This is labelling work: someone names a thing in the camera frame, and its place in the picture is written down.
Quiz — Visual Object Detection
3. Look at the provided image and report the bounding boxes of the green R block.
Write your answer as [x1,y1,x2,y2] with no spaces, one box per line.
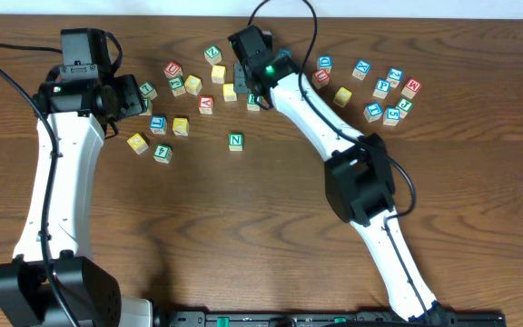
[247,94,261,112]

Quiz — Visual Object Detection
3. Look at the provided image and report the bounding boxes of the red u block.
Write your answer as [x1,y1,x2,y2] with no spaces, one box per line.
[311,69,331,89]
[163,61,183,79]

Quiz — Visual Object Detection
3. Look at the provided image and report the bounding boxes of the green N block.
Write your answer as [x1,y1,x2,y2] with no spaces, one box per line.
[228,133,244,152]

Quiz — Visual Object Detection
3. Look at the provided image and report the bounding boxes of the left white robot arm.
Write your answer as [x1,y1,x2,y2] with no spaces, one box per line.
[0,28,163,327]

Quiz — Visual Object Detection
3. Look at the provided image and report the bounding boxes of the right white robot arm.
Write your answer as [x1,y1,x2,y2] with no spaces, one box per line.
[228,25,453,326]

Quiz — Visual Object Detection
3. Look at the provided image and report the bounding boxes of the yellow block centre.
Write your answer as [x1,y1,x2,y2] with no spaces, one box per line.
[222,84,237,102]

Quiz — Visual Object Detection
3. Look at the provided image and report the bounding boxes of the green V block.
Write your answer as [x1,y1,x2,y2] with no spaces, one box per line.
[141,98,153,116]

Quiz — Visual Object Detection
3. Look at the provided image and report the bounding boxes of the green 7 block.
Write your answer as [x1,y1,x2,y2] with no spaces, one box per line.
[140,82,158,101]

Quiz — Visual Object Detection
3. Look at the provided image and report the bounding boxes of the yellow S block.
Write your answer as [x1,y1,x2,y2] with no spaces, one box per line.
[211,64,226,84]

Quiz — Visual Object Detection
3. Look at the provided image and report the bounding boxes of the blue L block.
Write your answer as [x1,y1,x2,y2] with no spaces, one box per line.
[150,116,167,134]

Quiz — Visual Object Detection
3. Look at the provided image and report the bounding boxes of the green Z block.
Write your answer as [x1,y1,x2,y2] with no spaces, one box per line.
[204,45,222,65]

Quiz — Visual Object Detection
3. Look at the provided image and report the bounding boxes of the yellow C block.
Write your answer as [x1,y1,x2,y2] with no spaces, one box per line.
[127,133,149,154]

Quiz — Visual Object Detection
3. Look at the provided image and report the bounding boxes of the yellow O block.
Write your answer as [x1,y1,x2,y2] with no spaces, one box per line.
[184,74,202,95]

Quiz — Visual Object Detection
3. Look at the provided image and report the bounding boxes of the blue D block left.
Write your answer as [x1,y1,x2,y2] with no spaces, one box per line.
[278,48,291,57]

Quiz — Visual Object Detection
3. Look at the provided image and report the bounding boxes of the blue d block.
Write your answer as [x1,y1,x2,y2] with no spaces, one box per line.
[278,48,291,57]
[317,55,333,74]

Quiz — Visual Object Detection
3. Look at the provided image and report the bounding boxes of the yellow block beside L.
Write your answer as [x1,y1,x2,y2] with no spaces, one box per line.
[172,117,189,136]

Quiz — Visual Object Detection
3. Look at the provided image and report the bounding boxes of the green 4 block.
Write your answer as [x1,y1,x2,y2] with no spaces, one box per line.
[153,144,173,164]

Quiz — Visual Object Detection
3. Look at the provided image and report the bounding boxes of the blue D block right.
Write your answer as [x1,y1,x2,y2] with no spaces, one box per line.
[317,55,333,74]

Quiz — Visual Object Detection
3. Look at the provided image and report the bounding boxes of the yellow block right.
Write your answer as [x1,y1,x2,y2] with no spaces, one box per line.
[333,87,352,107]

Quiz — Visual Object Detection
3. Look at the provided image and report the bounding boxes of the blue X block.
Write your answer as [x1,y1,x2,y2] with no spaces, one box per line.
[352,59,371,81]

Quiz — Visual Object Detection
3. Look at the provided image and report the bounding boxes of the blue T block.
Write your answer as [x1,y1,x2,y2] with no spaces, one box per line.
[363,103,383,123]

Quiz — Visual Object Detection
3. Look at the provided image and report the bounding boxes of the blue P block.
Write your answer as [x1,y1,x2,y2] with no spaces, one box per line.
[373,79,390,99]

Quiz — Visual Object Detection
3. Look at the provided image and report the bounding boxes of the blue 2 block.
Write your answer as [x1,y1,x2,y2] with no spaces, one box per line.
[386,67,403,88]

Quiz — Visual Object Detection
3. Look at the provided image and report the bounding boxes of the blue 5 block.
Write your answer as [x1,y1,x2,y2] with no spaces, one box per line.
[383,107,401,126]

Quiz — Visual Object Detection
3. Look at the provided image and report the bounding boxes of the green J block right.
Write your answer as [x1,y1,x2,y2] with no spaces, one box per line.
[396,97,413,119]

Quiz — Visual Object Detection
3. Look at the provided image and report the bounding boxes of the red M block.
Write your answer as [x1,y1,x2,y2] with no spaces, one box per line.
[401,78,421,99]

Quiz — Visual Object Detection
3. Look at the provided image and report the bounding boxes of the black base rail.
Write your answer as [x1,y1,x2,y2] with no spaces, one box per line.
[153,311,507,327]

